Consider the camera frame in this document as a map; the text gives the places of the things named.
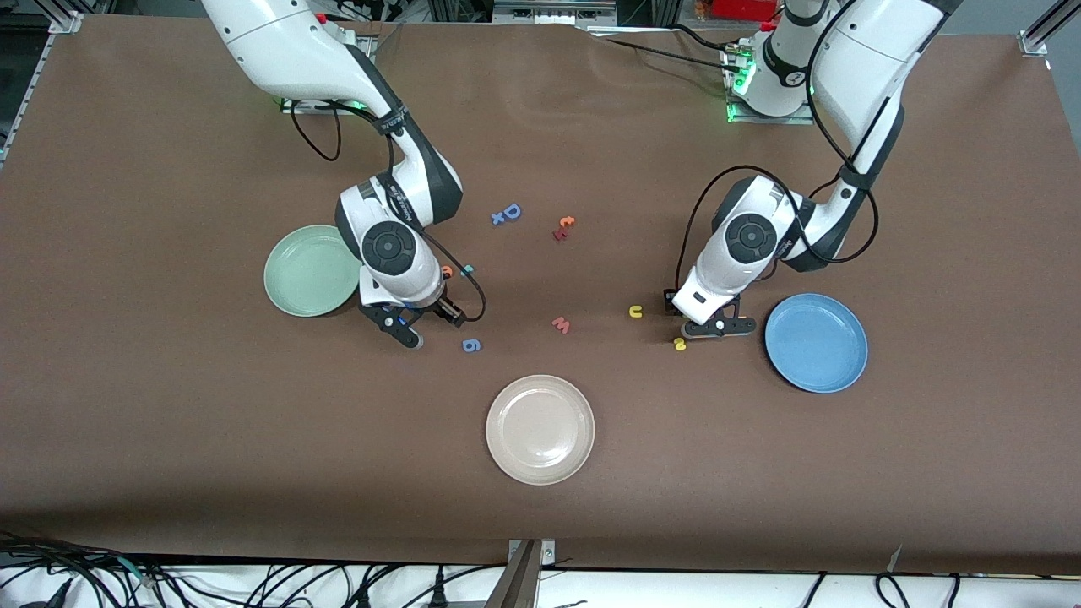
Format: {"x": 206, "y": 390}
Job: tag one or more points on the aluminium left arm base plate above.
{"x": 773, "y": 121}

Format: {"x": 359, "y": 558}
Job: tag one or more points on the light green plate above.
{"x": 304, "y": 270}

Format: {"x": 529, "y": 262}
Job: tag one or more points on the aluminium frame rail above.
{"x": 67, "y": 21}
{"x": 1034, "y": 44}

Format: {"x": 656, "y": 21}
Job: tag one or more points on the white paper tag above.
{"x": 896, "y": 557}

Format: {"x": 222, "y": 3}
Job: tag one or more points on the grey metal table bracket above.
{"x": 519, "y": 583}

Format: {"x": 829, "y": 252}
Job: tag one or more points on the blue letter D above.
{"x": 507, "y": 213}

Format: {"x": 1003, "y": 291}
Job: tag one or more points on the brown table cover sheet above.
{"x": 169, "y": 422}

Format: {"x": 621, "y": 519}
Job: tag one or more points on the pink red letter w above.
{"x": 561, "y": 326}

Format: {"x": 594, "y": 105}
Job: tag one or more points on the red box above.
{"x": 747, "y": 8}

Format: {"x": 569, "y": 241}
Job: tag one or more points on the blue plate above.
{"x": 816, "y": 343}

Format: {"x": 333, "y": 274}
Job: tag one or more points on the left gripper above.
{"x": 672, "y": 301}

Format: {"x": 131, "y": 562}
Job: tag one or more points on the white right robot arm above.
{"x": 279, "y": 42}

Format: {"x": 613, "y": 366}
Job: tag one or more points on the grey metal frame beam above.
{"x": 553, "y": 15}

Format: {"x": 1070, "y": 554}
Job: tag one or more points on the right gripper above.
{"x": 445, "y": 307}

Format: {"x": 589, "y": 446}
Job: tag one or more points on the beige plate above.
{"x": 540, "y": 430}

